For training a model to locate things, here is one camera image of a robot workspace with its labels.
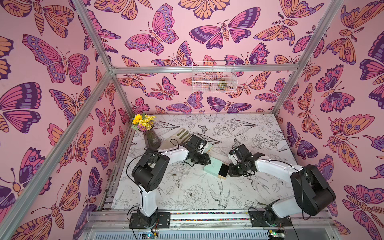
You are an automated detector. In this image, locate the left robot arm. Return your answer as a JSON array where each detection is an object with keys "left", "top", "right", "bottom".
[{"left": 128, "top": 135, "right": 213, "bottom": 230}]

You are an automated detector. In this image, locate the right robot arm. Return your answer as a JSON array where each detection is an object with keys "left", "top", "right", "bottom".
[{"left": 228, "top": 144, "right": 336, "bottom": 227}]

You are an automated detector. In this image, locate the beige garden glove far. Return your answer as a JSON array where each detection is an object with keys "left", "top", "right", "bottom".
[{"left": 159, "top": 128, "right": 192, "bottom": 150}]

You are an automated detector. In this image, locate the glass vase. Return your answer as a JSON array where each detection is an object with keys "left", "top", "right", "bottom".
[{"left": 143, "top": 129, "right": 161, "bottom": 149}]

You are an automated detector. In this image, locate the yellow flower bouquet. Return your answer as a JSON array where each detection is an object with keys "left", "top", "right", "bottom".
[{"left": 132, "top": 113, "right": 156, "bottom": 132}]

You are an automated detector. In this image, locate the white wire basket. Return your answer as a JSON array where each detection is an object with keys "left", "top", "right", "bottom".
[{"left": 191, "top": 65, "right": 238, "bottom": 94}]

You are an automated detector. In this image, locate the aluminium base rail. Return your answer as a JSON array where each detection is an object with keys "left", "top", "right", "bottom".
[{"left": 86, "top": 209, "right": 335, "bottom": 231}]

